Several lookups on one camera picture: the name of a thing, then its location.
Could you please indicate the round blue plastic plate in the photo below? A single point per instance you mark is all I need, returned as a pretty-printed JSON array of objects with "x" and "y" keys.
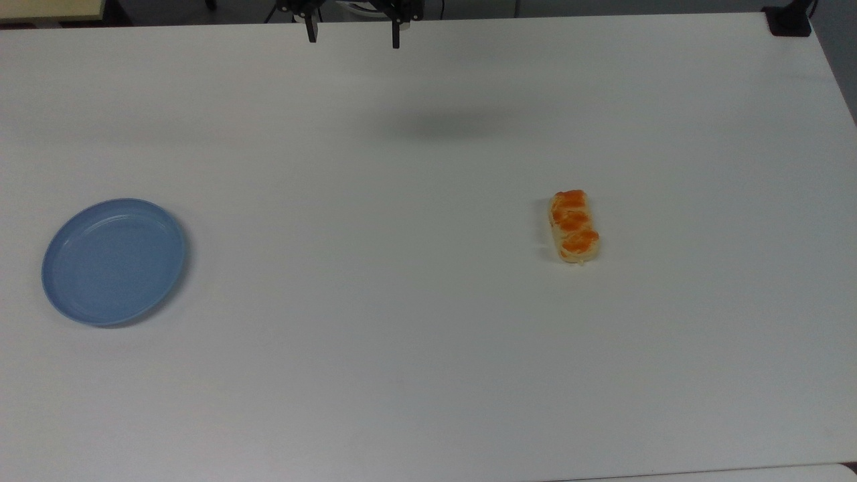
[{"x": 114, "y": 262}]

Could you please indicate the beige wooden furniture board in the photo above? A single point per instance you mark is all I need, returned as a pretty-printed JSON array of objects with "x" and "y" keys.
[{"x": 47, "y": 8}]

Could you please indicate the black table clamp mount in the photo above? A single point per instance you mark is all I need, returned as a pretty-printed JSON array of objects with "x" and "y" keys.
[{"x": 790, "y": 21}]

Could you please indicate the orange glazed bread loaf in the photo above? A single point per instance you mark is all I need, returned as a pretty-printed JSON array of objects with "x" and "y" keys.
[{"x": 574, "y": 227}]

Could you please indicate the black Franka gripper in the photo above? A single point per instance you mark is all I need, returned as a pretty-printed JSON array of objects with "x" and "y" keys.
[{"x": 294, "y": 5}]

